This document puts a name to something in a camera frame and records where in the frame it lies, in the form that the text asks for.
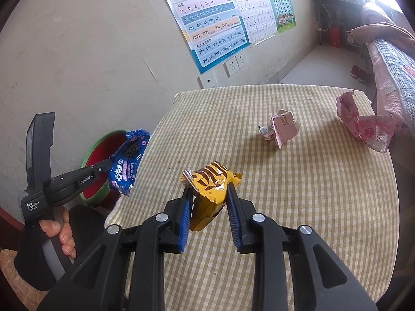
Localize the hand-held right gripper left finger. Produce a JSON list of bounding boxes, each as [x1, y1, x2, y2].
[[37, 188, 195, 311]]

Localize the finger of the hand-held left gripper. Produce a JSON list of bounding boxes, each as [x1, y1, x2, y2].
[[49, 158, 114, 207]]

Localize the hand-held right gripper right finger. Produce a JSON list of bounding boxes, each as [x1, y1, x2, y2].
[[226, 184, 378, 311]]

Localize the red bin with green rim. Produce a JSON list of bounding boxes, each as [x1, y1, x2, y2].
[[80, 130, 130, 208]]

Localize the yellow brown snack wrapper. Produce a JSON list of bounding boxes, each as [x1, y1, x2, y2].
[[181, 161, 244, 232]]

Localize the blue cookie wrapper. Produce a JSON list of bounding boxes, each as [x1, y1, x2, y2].
[[107, 130, 151, 196]]

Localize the person's left forearm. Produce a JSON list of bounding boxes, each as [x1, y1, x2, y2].
[[13, 223, 65, 292]]

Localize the person's left hand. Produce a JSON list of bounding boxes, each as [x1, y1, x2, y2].
[[38, 208, 77, 260]]

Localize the red wooden furniture edge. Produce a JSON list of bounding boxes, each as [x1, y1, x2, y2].
[[0, 206, 25, 234]]

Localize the small pink paper packet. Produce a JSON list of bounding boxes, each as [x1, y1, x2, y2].
[[258, 108, 299, 150]]

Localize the brown fuzzy cloth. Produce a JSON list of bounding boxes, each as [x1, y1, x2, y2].
[[0, 249, 43, 311]]

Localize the pink white crumpled wrapper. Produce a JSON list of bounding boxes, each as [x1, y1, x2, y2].
[[336, 91, 396, 153]]

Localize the red bag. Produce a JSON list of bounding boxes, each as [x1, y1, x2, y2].
[[329, 26, 342, 47]]

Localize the sofa with pink bedding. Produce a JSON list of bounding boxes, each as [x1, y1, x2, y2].
[[366, 37, 415, 120]]

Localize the dark metal shelf rack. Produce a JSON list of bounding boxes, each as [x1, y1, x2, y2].
[[309, 0, 367, 52]]

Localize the tan blanket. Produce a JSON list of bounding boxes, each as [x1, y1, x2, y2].
[[352, 23, 415, 44]]

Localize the pink blanket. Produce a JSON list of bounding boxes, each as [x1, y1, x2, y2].
[[361, 2, 394, 26]]

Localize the white wall plate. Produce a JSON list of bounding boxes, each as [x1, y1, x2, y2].
[[198, 71, 218, 89]]

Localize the blue letter wall poster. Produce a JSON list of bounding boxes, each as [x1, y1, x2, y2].
[[152, 0, 251, 75]]

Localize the white chart wall poster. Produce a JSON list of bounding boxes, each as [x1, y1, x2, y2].
[[225, 0, 279, 46]]

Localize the green blue wall poster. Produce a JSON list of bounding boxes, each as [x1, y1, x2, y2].
[[262, 0, 297, 33]]

